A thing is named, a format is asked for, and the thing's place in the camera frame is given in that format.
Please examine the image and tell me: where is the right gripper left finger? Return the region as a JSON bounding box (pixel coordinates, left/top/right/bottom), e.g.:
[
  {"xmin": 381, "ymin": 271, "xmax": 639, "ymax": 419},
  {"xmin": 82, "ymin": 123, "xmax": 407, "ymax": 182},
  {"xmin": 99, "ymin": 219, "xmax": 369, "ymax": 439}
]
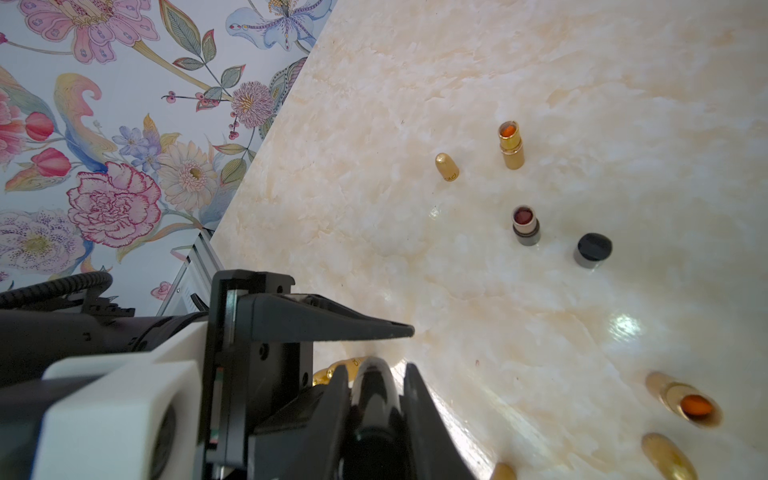
[{"xmin": 248, "ymin": 366, "xmax": 350, "ymax": 479}]

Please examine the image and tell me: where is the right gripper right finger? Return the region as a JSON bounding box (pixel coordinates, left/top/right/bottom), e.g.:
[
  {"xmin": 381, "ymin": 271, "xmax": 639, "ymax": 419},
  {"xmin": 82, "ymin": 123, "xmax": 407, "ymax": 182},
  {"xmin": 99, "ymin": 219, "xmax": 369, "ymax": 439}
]
[{"xmin": 403, "ymin": 363, "xmax": 475, "ymax": 480}]

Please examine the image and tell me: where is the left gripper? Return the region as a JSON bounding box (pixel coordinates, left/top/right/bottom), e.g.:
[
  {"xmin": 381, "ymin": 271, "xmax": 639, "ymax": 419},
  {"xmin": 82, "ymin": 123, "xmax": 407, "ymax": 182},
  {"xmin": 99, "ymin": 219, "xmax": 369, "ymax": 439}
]
[{"xmin": 196, "ymin": 270, "xmax": 415, "ymax": 468}]

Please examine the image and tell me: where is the gold lipstick cap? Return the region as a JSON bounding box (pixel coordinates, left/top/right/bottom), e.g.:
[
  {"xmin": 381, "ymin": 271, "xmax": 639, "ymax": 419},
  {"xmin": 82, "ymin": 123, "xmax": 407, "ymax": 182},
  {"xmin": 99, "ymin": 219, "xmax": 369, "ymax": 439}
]
[
  {"xmin": 489, "ymin": 462, "xmax": 517, "ymax": 480},
  {"xmin": 641, "ymin": 433, "xmax": 698, "ymax": 480},
  {"xmin": 435, "ymin": 153, "xmax": 460, "ymax": 182}
]

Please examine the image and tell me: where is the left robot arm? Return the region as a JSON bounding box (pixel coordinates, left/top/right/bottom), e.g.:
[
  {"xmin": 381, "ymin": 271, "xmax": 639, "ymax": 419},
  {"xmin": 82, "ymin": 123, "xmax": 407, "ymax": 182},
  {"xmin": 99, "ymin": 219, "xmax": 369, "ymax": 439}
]
[{"xmin": 1, "ymin": 270, "xmax": 414, "ymax": 468}]

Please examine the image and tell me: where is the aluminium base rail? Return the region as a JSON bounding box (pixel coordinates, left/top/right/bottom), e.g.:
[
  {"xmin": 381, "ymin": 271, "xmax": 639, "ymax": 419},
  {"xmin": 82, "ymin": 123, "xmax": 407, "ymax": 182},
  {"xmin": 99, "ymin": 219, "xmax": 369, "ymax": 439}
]
[{"xmin": 157, "ymin": 229, "xmax": 224, "ymax": 316}]

